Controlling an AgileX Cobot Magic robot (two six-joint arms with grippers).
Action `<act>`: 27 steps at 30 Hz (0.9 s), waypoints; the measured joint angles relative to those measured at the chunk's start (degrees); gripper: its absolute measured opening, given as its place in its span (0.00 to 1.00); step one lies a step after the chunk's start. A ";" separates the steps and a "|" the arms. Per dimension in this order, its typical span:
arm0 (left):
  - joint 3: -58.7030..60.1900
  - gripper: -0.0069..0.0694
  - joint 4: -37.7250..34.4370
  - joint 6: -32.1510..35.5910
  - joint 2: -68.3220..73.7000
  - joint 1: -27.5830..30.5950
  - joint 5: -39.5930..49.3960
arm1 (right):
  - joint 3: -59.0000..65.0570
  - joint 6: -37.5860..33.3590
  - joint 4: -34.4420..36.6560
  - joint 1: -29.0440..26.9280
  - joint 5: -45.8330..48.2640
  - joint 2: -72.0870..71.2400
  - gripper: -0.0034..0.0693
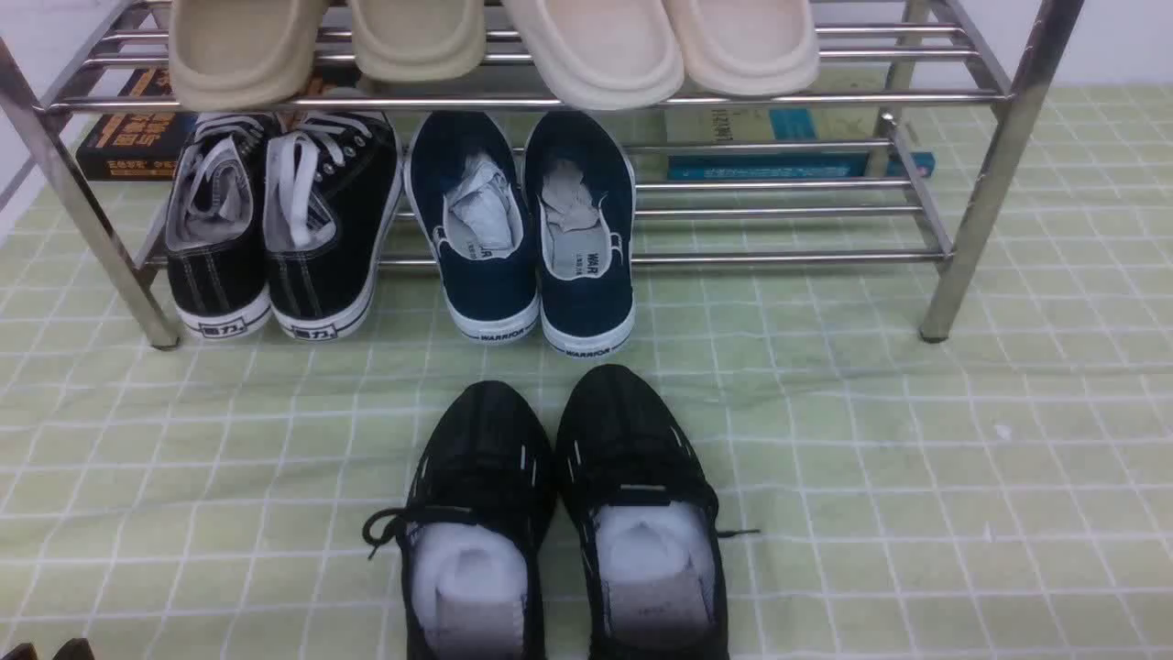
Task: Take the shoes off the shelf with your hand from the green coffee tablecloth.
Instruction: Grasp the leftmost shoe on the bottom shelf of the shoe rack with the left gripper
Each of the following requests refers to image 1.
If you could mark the stainless steel shoe rack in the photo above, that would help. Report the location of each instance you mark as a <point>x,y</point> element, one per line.
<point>935,56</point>

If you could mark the right navy canvas shoe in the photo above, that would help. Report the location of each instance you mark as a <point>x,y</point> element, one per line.
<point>581,190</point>

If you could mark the right black mesh sneaker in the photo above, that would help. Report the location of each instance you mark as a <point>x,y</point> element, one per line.
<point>646,518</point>

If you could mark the left black mesh sneaker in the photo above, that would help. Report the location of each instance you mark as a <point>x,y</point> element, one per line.
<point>470,532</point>

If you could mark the beige slipper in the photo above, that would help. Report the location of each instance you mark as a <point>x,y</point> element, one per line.
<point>415,41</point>
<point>234,55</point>

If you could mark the blue beige book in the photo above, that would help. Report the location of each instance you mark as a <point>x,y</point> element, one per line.
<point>779,137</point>

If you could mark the green checked tablecloth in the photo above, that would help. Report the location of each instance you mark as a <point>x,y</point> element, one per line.
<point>1003,494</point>

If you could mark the navy canvas shoe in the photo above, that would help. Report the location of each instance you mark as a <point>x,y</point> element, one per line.
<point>581,190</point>
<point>463,185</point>

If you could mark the black canvas sneaker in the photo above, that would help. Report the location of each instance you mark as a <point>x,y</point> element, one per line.
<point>332,185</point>
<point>212,231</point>

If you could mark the black mesh sneaker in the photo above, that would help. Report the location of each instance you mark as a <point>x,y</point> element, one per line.
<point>470,532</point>
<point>646,518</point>

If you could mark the left beige slipper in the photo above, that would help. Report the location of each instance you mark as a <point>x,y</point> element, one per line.
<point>234,55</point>

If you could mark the left cream slipper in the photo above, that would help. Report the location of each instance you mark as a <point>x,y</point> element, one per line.
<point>601,55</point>

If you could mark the right cream slipper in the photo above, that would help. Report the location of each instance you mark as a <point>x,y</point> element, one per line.
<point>747,48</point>

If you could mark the black orange book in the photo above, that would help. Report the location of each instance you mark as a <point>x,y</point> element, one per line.
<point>140,146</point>

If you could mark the left navy canvas shoe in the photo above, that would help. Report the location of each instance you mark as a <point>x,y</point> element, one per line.
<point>463,185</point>

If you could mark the cream slipper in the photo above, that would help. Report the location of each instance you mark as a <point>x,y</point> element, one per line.
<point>747,48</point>
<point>601,55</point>

